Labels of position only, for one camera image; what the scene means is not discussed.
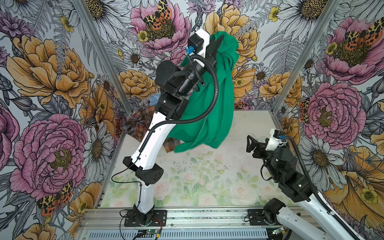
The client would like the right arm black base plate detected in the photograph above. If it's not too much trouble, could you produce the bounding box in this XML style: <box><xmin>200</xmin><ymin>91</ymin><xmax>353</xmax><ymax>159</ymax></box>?
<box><xmin>245</xmin><ymin>209</ymin><xmax>270</xmax><ymax>226</ymax></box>

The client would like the green circuit board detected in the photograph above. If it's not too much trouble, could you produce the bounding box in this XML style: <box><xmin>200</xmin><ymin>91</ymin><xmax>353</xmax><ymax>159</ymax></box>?
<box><xmin>271</xmin><ymin>227</ymin><xmax>286</xmax><ymax>235</ymax></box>
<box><xmin>134</xmin><ymin>229</ymin><xmax>162</xmax><ymax>240</ymax></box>

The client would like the corner aluminium post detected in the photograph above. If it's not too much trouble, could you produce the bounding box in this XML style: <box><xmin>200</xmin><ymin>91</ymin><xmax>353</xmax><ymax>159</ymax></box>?
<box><xmin>271</xmin><ymin>1</ymin><xmax>341</xmax><ymax>113</ymax></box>
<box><xmin>74</xmin><ymin>1</ymin><xmax>133</xmax><ymax>115</ymax></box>

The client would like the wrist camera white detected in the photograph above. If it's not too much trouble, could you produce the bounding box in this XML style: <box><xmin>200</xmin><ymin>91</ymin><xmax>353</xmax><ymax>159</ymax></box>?
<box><xmin>186</xmin><ymin>33</ymin><xmax>204</xmax><ymax>55</ymax></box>
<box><xmin>266</xmin><ymin>129</ymin><xmax>287</xmax><ymax>151</ymax></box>

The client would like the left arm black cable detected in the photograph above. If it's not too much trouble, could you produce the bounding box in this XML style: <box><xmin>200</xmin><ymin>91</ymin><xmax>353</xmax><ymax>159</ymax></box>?
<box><xmin>137</xmin><ymin>53</ymin><xmax>220</xmax><ymax>157</ymax></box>

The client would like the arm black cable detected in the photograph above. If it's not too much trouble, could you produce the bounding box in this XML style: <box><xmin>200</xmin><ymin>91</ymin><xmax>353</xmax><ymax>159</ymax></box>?
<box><xmin>284</xmin><ymin>134</ymin><xmax>361</xmax><ymax>240</ymax></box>
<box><xmin>137</xmin><ymin>53</ymin><xmax>220</xmax><ymax>157</ymax></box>

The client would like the light blue cloth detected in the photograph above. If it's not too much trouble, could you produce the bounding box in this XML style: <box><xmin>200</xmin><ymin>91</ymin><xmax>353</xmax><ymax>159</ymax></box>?
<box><xmin>149</xmin><ymin>93</ymin><xmax>161</xmax><ymax>107</ymax></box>

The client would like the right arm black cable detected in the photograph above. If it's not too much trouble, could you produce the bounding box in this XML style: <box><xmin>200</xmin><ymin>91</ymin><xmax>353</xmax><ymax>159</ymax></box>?
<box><xmin>284</xmin><ymin>134</ymin><xmax>361</xmax><ymax>240</ymax></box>

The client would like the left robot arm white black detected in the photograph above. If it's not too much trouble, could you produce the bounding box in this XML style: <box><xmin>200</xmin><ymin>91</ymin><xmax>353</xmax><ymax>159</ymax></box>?
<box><xmin>123</xmin><ymin>29</ymin><xmax>224</xmax><ymax>226</ymax></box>

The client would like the left corner aluminium post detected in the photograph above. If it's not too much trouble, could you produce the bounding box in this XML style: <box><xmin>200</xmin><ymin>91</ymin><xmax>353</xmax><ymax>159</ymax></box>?
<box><xmin>74</xmin><ymin>1</ymin><xmax>133</xmax><ymax>115</ymax></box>

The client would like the right corner aluminium post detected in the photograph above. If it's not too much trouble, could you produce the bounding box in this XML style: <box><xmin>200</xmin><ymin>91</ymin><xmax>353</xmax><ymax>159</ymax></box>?
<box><xmin>271</xmin><ymin>1</ymin><xmax>341</xmax><ymax>113</ymax></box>

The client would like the right green circuit board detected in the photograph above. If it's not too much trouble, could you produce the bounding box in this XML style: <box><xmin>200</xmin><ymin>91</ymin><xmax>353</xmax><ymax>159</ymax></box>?
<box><xmin>271</xmin><ymin>227</ymin><xmax>286</xmax><ymax>235</ymax></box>

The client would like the aluminium front rail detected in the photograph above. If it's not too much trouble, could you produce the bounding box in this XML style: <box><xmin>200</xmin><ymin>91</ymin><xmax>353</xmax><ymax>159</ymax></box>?
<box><xmin>76</xmin><ymin>207</ymin><xmax>313</xmax><ymax>240</ymax></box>

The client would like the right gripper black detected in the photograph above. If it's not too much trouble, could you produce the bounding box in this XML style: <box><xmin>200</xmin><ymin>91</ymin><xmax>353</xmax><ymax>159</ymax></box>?
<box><xmin>245</xmin><ymin>135</ymin><xmax>281</xmax><ymax>181</ymax></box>

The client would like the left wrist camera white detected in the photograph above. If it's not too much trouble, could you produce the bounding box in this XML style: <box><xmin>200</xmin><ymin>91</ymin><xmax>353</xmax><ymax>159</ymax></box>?
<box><xmin>186</xmin><ymin>33</ymin><xmax>204</xmax><ymax>55</ymax></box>

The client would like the green cloth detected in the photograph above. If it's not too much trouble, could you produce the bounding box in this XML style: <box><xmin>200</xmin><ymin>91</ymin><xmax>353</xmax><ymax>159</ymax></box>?
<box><xmin>166</xmin><ymin>30</ymin><xmax>240</xmax><ymax>154</ymax></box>

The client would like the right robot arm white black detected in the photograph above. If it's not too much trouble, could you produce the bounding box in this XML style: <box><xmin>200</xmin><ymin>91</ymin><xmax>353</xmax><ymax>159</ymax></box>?
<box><xmin>244</xmin><ymin>129</ymin><xmax>363</xmax><ymax>240</ymax></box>

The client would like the red plaid cloth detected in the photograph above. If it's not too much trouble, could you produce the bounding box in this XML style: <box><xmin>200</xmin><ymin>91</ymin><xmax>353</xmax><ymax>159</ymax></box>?
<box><xmin>121</xmin><ymin>104</ymin><xmax>182</xmax><ymax>154</ymax></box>

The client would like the left green circuit board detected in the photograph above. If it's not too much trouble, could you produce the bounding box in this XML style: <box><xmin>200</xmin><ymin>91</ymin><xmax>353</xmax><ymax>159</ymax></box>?
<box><xmin>134</xmin><ymin>229</ymin><xmax>162</xmax><ymax>240</ymax></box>

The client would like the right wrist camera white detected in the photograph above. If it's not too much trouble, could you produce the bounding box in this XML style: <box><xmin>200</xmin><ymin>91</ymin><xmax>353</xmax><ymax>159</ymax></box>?
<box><xmin>266</xmin><ymin>129</ymin><xmax>287</xmax><ymax>151</ymax></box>

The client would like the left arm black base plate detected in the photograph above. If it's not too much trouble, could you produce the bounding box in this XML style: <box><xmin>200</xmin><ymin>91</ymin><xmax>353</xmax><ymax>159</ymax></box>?
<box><xmin>124</xmin><ymin>209</ymin><xmax>168</xmax><ymax>227</ymax></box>

